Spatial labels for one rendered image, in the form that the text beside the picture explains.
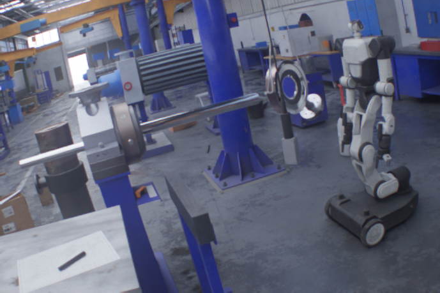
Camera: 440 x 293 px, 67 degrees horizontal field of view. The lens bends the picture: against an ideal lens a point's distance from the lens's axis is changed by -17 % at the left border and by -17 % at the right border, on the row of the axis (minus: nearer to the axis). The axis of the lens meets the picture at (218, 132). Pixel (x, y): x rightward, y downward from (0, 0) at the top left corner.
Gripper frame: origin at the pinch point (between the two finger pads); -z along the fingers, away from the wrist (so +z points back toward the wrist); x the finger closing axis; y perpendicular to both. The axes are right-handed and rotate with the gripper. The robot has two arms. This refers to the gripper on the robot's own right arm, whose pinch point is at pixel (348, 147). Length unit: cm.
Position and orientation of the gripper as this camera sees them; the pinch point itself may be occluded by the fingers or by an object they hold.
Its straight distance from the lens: 290.7
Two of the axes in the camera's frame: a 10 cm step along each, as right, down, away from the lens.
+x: -9.7, 0.6, -2.5
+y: 2.6, 1.9, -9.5
